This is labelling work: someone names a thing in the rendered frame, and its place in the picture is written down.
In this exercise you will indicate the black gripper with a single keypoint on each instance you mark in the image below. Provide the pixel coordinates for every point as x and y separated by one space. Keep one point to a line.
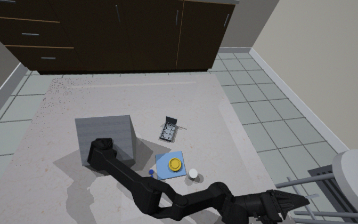
272 202

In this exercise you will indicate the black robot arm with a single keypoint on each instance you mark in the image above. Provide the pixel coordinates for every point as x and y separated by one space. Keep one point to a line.
147 191

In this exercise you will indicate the yellow plate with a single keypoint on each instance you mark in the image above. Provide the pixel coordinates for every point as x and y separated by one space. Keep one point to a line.
175 164

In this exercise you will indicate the light blue square mat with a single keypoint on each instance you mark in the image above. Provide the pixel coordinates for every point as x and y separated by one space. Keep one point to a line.
163 169

